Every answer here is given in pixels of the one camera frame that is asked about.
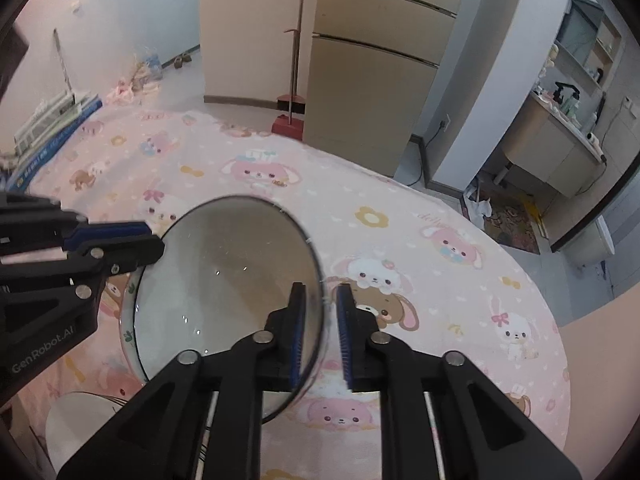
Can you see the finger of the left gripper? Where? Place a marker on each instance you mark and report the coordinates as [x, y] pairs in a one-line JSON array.
[[94, 263], [30, 223]]

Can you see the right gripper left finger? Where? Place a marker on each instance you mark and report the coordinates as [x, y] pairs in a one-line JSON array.
[[200, 416]]

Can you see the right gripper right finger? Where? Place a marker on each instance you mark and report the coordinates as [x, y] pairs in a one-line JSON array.
[[441, 416]]

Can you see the white black-rimmed bowl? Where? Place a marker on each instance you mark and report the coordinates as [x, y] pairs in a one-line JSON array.
[[227, 264]]

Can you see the blue book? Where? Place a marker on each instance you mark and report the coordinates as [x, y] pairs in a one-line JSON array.
[[47, 147]]

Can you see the white plate behind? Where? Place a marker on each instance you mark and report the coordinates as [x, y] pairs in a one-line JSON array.
[[73, 419]]

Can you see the stack of papers and books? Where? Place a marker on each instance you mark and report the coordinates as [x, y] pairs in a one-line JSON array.
[[50, 117]]

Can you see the pink cartoon tablecloth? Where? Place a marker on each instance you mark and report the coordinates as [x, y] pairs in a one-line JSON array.
[[430, 277]]

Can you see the patterned floor mat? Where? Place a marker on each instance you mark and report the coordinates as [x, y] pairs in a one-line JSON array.
[[506, 220]]

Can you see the white trash bin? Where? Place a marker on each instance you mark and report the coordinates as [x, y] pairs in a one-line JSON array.
[[591, 245]]

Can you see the red broom and dustpan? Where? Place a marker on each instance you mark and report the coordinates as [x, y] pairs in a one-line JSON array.
[[292, 103]]

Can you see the bathroom vanity cabinet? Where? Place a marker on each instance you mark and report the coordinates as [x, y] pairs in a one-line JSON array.
[[541, 142]]

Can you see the beige refrigerator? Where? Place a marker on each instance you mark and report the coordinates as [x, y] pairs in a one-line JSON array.
[[372, 64]]

